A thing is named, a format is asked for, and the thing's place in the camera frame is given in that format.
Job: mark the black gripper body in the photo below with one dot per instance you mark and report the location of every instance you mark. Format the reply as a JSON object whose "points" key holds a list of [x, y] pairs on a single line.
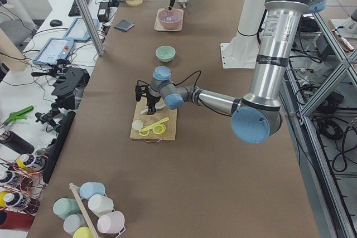
{"points": [[153, 100]]}

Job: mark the white ceramic spoon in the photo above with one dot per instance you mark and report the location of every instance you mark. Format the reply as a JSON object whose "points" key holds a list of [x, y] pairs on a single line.
{"points": [[158, 106]]}

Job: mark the metal ice scoop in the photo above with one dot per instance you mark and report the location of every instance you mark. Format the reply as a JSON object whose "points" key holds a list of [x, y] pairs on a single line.
{"points": [[183, 3]]}

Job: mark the clear ice cubes pile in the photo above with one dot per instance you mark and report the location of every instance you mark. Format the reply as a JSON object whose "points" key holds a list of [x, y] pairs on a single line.
{"points": [[170, 16]]}

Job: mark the pink bowl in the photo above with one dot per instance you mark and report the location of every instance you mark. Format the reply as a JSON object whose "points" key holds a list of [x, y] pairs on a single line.
{"points": [[171, 26]]}

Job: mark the mint green bowl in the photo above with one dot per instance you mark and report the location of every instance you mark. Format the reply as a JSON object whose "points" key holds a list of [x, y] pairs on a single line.
{"points": [[165, 53]]}

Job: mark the lemon slice lower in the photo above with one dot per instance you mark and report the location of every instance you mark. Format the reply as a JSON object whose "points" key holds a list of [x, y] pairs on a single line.
{"points": [[144, 131]]}

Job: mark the wooden cutting board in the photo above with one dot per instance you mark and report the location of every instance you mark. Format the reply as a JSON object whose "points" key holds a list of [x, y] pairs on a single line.
{"points": [[170, 132]]}

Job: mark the cream plastic tray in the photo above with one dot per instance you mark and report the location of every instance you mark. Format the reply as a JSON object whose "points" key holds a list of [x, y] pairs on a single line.
{"points": [[158, 27]]}

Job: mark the grey purple cloth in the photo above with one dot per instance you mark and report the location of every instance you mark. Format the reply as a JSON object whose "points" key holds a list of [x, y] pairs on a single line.
{"points": [[124, 25]]}

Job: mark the black power adapter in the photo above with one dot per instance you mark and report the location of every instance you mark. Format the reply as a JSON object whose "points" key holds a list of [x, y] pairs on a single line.
{"points": [[103, 12]]}

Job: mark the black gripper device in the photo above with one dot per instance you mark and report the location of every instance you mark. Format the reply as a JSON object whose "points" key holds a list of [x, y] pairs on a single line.
{"points": [[69, 88]]}

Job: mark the black long bar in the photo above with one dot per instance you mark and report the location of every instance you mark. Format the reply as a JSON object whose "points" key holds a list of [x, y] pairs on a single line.
{"points": [[60, 141]]}

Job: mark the blue teach pendant far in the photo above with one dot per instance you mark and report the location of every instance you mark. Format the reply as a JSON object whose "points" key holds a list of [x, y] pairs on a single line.
{"points": [[77, 31]]}

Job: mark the blue teach pendant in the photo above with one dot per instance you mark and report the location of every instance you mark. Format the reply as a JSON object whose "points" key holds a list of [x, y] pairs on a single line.
{"points": [[54, 49], [77, 31]]}

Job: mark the blue cup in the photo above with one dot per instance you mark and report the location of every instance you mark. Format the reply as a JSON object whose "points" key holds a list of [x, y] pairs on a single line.
{"points": [[88, 189]]}

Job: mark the blue teach pendant near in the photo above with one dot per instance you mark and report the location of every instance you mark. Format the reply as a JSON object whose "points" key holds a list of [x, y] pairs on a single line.
{"points": [[54, 49]]}

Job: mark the white cup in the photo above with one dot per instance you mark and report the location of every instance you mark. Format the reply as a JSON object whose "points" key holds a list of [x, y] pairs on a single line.
{"points": [[100, 205]]}

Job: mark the wooden cup rack pole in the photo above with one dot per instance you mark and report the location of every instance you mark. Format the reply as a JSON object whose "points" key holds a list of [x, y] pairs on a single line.
{"points": [[76, 195]]}

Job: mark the pink cup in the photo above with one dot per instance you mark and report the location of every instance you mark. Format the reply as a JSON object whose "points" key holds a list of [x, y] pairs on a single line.
{"points": [[111, 223]]}

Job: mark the black computer mouse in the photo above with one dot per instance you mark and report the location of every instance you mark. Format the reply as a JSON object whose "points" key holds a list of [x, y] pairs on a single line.
{"points": [[55, 23]]}

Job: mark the green plastic tool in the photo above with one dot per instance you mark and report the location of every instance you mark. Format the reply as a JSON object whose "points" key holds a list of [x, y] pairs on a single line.
{"points": [[17, 115]]}

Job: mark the green cup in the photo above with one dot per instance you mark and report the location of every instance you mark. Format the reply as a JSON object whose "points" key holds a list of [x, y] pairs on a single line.
{"points": [[64, 207]]}

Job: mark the yellow paint bottle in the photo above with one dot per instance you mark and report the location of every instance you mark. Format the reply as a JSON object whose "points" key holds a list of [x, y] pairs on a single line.
{"points": [[33, 162]]}

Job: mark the grey cup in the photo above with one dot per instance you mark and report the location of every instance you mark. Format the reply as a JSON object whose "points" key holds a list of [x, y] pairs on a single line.
{"points": [[73, 222]]}

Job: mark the yellow cup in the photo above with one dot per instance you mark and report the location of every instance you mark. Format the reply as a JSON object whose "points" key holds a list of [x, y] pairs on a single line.
{"points": [[83, 232]]}

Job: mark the black water bottle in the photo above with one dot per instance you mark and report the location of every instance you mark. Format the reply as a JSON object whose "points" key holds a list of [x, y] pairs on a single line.
{"points": [[14, 142]]}

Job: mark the red container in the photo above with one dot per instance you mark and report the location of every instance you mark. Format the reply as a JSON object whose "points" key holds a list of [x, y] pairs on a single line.
{"points": [[11, 220]]}

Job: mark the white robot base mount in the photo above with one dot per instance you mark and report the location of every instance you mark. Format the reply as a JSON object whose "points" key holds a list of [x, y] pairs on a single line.
{"points": [[242, 50]]}

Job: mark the aluminium frame post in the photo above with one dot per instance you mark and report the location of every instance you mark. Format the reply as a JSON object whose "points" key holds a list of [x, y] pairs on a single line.
{"points": [[86, 16]]}

